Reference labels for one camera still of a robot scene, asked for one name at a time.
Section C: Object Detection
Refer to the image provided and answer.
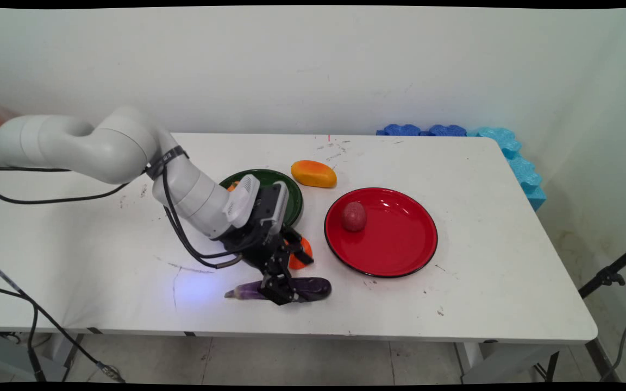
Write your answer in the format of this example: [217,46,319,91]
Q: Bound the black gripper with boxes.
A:
[220,216,315,306]

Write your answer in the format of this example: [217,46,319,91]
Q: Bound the red plate with black rim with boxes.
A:
[323,187,439,279]

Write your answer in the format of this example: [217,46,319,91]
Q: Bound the black tripod stand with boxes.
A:
[578,238,626,300]

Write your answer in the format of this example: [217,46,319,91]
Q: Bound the black strap on arm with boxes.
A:
[144,145,190,181]

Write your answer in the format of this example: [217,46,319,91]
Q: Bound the red round toy fruit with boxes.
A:
[342,201,368,233]

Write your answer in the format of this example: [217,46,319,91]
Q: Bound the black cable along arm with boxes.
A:
[0,163,244,270]

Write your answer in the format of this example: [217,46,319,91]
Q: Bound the wrist camera on white mount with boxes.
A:
[225,174,291,235]

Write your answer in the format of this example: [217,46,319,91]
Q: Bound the light blue foam strip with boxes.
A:
[467,127,548,212]

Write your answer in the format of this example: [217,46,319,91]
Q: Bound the black floor cables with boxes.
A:
[0,254,127,384]

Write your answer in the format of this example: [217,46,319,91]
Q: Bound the orange yellow toy mango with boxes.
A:
[290,160,339,190]

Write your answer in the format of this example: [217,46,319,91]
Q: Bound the dark green plate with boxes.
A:
[218,168,304,228]

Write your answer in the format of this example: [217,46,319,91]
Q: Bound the black table leg frame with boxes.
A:
[533,338,621,382]

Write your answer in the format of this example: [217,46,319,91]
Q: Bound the dark blue foam block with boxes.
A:
[376,123,423,137]
[421,124,468,137]

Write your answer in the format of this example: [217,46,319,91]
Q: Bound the purple toy eggplant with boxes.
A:
[224,276,333,303]

